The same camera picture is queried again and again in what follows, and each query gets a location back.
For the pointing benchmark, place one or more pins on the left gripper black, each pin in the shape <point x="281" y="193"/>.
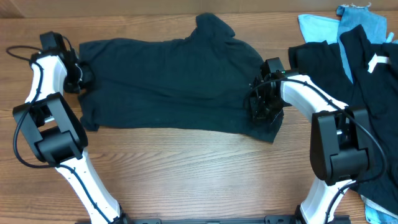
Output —
<point x="88" y="74"/>

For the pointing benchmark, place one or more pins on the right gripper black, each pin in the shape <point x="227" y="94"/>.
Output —
<point x="263" y="109"/>

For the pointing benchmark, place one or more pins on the dark green t-shirt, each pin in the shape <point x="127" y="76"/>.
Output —
<point x="199" y="82"/>

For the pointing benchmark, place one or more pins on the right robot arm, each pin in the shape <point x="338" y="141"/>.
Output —
<point x="340" y="151"/>

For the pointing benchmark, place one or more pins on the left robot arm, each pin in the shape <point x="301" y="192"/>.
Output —
<point x="53" y="132"/>

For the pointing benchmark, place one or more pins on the light blue shirt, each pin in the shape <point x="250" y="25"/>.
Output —
<point x="318" y="29"/>

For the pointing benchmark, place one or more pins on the black t-shirt pile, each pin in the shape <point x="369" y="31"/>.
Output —
<point x="374" y="86"/>

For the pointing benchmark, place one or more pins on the blue denim garment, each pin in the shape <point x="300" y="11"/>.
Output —
<point x="374" y="25"/>

